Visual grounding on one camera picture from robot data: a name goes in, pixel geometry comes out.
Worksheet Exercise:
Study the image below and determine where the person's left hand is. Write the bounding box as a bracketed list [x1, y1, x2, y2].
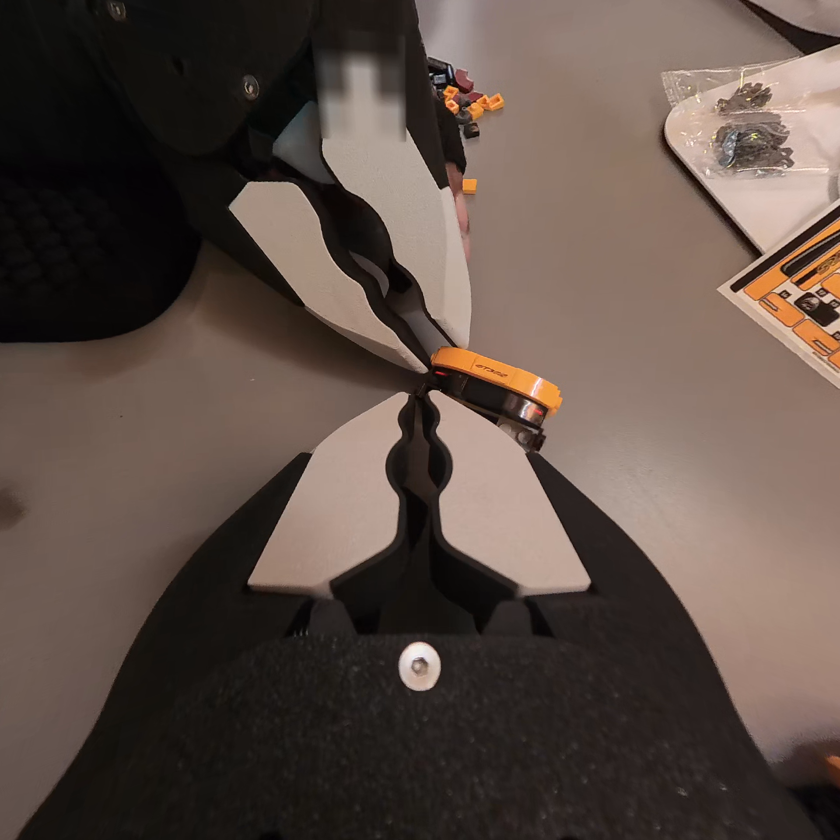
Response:
[446, 161, 472, 260]

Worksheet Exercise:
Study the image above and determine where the pile of loose lego pieces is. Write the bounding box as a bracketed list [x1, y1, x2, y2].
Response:
[425, 56, 506, 140]

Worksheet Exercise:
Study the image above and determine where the orange and black sticker sheet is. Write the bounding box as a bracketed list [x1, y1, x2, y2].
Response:
[717, 200, 840, 389]

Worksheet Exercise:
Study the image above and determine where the white board with dark edge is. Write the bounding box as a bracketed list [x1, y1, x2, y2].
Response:
[742, 0, 840, 56]

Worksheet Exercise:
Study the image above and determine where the white rounded board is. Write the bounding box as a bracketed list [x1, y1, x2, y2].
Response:
[664, 45, 840, 256]

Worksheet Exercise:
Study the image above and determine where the orange lego bumper assembly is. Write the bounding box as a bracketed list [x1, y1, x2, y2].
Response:
[428, 346, 563, 455]

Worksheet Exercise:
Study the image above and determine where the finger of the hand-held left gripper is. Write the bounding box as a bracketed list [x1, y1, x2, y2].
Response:
[228, 180, 431, 375]
[272, 107, 473, 350]

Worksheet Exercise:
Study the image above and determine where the clear bag of black parts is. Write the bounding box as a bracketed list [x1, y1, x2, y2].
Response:
[661, 61, 840, 181]

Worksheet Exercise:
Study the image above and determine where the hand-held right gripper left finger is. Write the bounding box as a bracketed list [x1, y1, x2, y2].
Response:
[247, 391, 416, 599]

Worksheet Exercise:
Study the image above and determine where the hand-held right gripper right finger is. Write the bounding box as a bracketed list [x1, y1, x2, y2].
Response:
[425, 392, 593, 598]

